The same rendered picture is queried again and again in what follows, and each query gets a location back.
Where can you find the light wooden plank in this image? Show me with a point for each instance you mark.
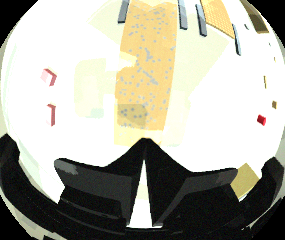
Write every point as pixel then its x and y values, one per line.
pixel 144 71

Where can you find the small red cylinder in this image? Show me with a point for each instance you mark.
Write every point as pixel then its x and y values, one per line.
pixel 261 119

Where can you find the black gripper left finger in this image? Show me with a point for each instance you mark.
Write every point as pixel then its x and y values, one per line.
pixel 118 180

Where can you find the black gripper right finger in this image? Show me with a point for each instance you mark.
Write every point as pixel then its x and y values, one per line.
pixel 168 181

